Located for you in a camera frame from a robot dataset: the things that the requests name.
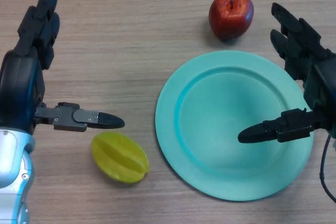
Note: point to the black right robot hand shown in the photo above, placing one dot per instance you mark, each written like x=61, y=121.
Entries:
x=317, y=77

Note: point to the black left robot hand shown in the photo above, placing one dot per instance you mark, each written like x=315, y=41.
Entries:
x=18, y=82

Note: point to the yellow starfruit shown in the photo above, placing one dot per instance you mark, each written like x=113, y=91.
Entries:
x=118, y=155

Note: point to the green round plate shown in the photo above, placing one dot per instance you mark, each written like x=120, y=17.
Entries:
x=210, y=103

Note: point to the red apple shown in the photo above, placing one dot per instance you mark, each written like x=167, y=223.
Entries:
x=231, y=22

